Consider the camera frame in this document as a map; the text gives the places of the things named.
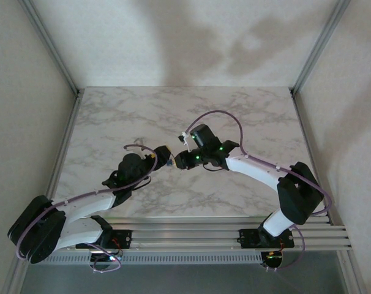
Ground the aluminium table side rail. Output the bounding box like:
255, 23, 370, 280
46, 90, 84, 203
291, 90, 331, 217

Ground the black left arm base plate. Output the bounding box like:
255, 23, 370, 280
77, 229, 133, 249

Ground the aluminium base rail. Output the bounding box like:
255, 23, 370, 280
50, 216, 354, 252

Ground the grey slotted cable duct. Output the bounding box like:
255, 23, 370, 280
29, 252, 263, 265

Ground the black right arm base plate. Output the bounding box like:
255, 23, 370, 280
239, 228, 295, 249

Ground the aluminium frame post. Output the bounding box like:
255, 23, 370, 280
291, 0, 352, 96
18, 0, 83, 96

